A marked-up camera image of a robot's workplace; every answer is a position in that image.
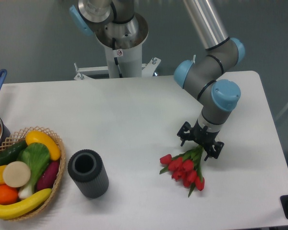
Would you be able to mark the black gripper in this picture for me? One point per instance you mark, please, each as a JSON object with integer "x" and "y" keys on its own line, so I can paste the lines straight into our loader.
{"x": 203, "y": 137}

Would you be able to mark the red tulip bouquet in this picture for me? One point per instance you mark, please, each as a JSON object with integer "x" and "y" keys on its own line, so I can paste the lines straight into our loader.
{"x": 185, "y": 167}

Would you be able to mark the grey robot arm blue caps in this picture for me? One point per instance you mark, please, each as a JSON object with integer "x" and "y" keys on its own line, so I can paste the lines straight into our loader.
{"x": 122, "y": 32}

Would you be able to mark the dark grey ribbed vase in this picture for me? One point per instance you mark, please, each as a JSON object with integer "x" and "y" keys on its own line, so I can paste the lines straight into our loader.
{"x": 87, "y": 170}

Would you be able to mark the purple sweet potato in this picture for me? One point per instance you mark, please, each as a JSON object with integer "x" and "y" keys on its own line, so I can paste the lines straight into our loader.
{"x": 48, "y": 177}

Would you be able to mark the green bok choy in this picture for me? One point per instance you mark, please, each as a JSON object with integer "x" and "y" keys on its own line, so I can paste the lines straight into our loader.
{"x": 37, "y": 157}

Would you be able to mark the yellow squash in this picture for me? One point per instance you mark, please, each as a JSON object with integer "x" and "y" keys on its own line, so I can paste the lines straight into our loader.
{"x": 44, "y": 143}

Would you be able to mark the woven wicker basket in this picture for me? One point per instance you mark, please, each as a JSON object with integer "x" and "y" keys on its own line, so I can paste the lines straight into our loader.
{"x": 19, "y": 136}

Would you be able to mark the beige round disc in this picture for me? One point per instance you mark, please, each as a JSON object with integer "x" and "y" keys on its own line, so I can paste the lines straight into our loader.
{"x": 16, "y": 174}

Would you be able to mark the green cucumber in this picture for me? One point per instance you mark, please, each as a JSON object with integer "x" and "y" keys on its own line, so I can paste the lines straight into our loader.
{"x": 11, "y": 153}

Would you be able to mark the orange fruit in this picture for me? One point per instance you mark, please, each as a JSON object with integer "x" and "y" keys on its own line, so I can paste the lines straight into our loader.
{"x": 8, "y": 195}

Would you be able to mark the yellow banana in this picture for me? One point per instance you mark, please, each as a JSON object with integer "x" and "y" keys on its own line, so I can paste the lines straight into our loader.
{"x": 25, "y": 206}

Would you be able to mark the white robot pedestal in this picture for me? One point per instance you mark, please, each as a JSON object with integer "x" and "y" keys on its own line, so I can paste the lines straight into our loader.
{"x": 121, "y": 63}

